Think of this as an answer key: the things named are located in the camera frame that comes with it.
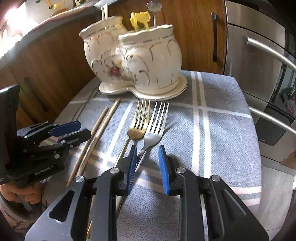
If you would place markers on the person's left hand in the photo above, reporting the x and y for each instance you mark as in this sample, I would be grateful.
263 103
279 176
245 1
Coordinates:
31 194

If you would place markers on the gold metal fork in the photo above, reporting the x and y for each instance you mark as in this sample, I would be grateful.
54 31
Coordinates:
118 180

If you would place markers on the steel oven handle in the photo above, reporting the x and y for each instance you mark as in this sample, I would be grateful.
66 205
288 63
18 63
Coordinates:
271 119
259 45

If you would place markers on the stainless steel oven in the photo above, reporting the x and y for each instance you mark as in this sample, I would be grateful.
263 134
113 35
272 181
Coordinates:
267 84

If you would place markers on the lower steel oven handle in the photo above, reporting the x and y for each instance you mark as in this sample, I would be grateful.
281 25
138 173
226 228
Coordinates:
271 119

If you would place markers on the wooden chopstick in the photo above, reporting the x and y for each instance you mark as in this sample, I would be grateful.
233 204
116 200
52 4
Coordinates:
95 127
97 137

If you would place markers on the chopsticks standing in holder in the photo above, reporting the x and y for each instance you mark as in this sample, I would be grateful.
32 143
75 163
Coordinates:
104 11

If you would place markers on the yellow plastic utensil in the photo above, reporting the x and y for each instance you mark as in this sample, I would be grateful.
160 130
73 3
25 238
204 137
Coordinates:
141 17

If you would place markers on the plaid sleeve forearm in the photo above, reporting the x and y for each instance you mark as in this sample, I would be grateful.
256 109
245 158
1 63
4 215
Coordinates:
18 217

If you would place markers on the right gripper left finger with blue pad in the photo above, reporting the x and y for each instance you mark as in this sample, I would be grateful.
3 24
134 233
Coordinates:
117 181

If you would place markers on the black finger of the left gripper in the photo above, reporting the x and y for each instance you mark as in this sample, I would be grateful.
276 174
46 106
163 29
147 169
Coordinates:
75 139

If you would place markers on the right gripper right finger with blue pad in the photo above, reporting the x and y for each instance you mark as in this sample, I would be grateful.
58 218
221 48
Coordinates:
181 182

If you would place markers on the upper steel oven handle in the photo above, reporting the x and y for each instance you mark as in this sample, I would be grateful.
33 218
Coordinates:
259 45

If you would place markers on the white ceramic double utensil holder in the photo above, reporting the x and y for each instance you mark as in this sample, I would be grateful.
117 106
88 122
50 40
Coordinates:
146 63

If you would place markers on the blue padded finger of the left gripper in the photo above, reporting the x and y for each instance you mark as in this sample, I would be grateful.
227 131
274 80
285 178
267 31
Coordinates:
60 130

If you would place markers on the black cabinet door handle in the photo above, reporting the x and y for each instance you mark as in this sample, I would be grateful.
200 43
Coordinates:
214 23

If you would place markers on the silver metal fork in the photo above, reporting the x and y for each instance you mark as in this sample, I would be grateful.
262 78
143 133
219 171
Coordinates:
147 126

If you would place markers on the grey plaid table cloth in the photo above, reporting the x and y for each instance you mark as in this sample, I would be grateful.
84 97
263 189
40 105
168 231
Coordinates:
209 129

